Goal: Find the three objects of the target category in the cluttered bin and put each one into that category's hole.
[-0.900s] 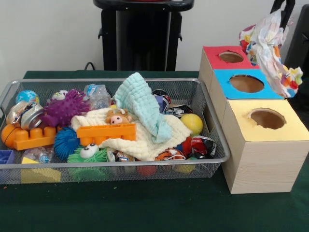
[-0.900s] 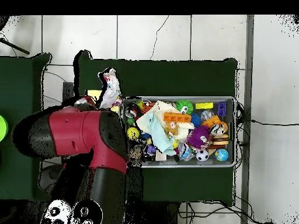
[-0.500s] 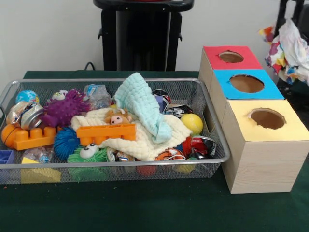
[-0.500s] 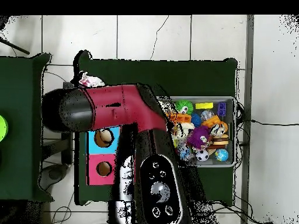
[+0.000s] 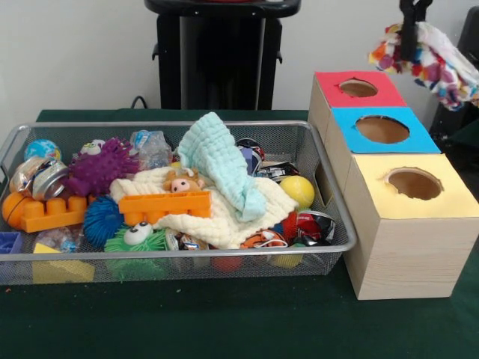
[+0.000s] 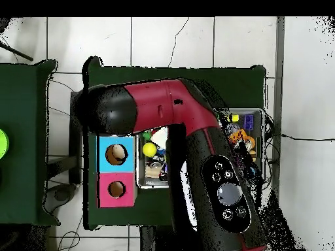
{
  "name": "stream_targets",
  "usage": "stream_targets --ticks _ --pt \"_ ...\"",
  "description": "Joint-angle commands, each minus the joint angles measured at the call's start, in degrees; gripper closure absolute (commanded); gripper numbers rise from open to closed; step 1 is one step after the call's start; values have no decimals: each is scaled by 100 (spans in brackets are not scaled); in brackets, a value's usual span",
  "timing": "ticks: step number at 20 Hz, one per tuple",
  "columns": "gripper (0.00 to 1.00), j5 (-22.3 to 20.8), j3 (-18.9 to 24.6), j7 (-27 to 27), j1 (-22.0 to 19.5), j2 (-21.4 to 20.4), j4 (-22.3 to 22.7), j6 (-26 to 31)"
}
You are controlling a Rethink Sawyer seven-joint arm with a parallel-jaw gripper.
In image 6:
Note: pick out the wooden box with three holes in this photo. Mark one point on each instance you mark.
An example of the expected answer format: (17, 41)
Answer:
(116, 167)

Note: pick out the lime green round object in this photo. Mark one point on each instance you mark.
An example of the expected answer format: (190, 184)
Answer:
(3, 143)

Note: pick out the grey stand base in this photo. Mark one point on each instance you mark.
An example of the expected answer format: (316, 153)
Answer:
(61, 194)

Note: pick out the dark green table cloth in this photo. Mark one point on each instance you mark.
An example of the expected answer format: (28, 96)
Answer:
(23, 104)
(117, 74)

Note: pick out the orange toy brick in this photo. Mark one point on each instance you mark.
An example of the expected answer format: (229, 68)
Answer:
(239, 136)

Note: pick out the cream waffle cloth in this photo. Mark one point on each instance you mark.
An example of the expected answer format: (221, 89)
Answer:
(161, 137)

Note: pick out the black stand frame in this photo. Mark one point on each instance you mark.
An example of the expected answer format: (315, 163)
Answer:
(74, 162)

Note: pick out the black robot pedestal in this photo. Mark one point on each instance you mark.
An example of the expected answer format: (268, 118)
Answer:
(148, 239)

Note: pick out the yellow ball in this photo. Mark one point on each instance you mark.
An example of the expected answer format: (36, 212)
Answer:
(149, 149)

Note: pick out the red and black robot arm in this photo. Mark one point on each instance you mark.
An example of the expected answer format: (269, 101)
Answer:
(162, 104)

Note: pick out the purple toy brick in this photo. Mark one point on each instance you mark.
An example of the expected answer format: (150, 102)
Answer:
(249, 122)

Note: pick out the black rod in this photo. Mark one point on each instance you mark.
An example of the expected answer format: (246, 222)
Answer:
(15, 51)

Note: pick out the yellow foam wedge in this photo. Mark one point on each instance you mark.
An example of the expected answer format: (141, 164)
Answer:
(235, 118)

